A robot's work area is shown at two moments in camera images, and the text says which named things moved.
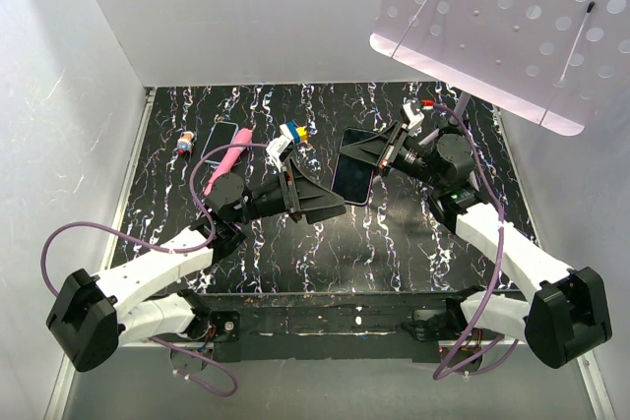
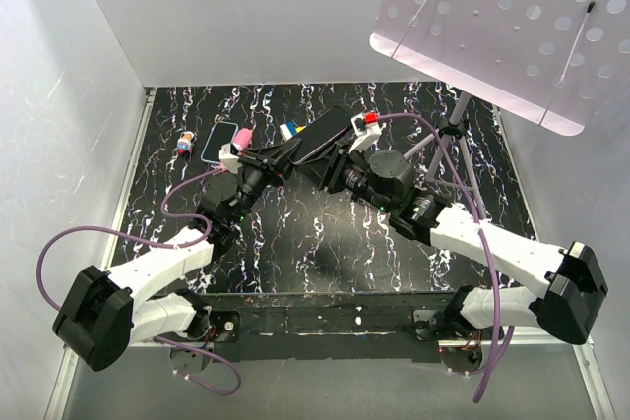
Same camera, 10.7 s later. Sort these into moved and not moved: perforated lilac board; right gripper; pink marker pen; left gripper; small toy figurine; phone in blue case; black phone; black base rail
Moved: left gripper; black phone; right gripper
Not moved: phone in blue case; black base rail; pink marker pen; small toy figurine; perforated lilac board
